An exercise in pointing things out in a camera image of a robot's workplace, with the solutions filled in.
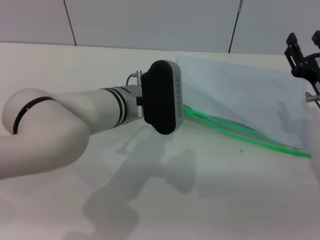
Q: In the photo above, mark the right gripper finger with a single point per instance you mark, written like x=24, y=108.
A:
x=317, y=37
x=293, y=51

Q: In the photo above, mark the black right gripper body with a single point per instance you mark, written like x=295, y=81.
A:
x=311, y=67

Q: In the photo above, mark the clear green-zip document bag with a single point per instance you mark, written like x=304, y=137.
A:
x=237, y=95

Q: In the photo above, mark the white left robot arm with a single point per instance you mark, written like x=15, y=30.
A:
x=62, y=125

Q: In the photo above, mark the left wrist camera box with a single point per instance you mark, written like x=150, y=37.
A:
x=160, y=97

